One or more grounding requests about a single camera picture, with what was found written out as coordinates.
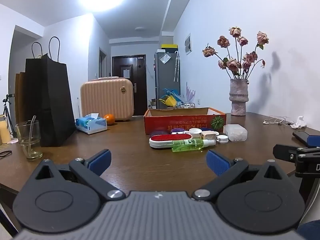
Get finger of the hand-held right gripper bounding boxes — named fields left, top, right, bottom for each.
left=307, top=135, right=320, bottom=148
left=273, top=144, right=298, bottom=162

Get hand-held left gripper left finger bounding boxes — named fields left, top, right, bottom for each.
left=32, top=149, right=126, bottom=201

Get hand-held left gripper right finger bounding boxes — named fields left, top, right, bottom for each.
left=192, top=149, right=289, bottom=202

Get green spray bottle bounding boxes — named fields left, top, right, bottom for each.
left=171, top=138, right=216, bottom=153

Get translucent plastic box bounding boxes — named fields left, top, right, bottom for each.
left=223, top=124, right=248, bottom=142

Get red cardboard box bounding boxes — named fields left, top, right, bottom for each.
left=143, top=107, right=227, bottom=135

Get red and white lint brush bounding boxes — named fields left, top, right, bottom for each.
left=149, top=134, right=193, bottom=150

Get black phone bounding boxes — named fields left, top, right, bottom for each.
left=292, top=131, right=312, bottom=146

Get crumpled white tissue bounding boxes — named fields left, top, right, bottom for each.
left=291, top=115, right=308, bottom=129

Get blue tissue box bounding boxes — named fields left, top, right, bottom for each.
left=76, top=113, right=108, bottom=134

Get pink ribbed suitcase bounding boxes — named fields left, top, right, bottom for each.
left=80, top=77, right=135, bottom=122

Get person's dark blue clothing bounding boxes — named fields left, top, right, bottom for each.
left=297, top=220, right=320, bottom=240

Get grey textured vase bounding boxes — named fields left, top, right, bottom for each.
left=229, top=78, right=250, bottom=116

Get clear drinking glass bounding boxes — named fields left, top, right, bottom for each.
left=15, top=120, right=43, bottom=162

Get clear glass straw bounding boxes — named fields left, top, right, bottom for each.
left=26, top=115, right=37, bottom=159

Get yellow watering can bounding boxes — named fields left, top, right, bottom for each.
left=159, top=96, right=177, bottom=108

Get black paper bag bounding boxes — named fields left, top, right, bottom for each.
left=24, top=36, right=76, bottom=147

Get blue plastic item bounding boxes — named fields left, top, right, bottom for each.
left=162, top=88, right=181, bottom=103

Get dark wooden door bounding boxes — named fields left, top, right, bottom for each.
left=112, top=54, right=147, bottom=116

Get grey refrigerator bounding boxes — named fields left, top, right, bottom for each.
left=154, top=52, right=181, bottom=105

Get dried pink roses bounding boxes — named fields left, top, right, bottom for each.
left=202, top=26, right=270, bottom=80

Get white folded umbrella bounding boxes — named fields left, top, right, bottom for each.
left=174, top=50, right=181, bottom=83

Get black tripod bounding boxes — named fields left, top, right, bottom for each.
left=2, top=93, right=16, bottom=138

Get yellow box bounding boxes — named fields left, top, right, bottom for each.
left=161, top=44, right=179, bottom=53

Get white earphone cable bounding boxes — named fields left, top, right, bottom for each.
left=262, top=115, right=297, bottom=126

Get wall picture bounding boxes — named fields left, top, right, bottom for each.
left=184, top=33, right=193, bottom=56

